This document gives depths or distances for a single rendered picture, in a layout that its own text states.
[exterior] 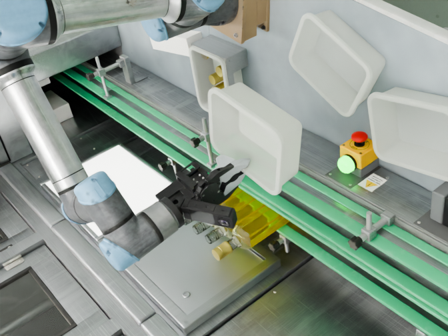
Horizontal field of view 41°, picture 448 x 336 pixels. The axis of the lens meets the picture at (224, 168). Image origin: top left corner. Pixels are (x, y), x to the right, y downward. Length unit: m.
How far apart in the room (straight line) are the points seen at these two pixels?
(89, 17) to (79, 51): 1.17
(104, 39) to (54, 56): 0.21
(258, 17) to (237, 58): 0.20
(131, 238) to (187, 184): 0.16
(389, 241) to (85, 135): 1.47
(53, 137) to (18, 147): 1.15
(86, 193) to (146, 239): 0.15
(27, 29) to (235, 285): 0.87
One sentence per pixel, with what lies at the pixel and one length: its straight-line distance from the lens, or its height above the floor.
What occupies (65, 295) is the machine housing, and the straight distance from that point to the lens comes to 1.84.
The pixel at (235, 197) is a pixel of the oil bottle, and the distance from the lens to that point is 1.69.
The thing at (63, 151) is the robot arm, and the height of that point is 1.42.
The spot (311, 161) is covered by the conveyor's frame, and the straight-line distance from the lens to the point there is 1.58.
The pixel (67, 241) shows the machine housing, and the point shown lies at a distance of 1.95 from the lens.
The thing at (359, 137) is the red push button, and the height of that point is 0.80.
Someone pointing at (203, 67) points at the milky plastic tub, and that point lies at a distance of 1.90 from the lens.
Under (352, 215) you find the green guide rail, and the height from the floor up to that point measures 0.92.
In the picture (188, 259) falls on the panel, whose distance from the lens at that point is 1.76.
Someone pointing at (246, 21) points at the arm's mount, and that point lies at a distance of 1.58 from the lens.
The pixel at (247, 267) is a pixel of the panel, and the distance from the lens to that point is 1.70.
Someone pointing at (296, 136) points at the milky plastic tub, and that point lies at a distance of 1.18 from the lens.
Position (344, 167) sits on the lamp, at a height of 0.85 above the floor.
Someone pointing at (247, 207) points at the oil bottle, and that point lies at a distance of 1.65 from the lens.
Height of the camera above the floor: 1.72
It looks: 26 degrees down
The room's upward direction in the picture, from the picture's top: 121 degrees counter-clockwise
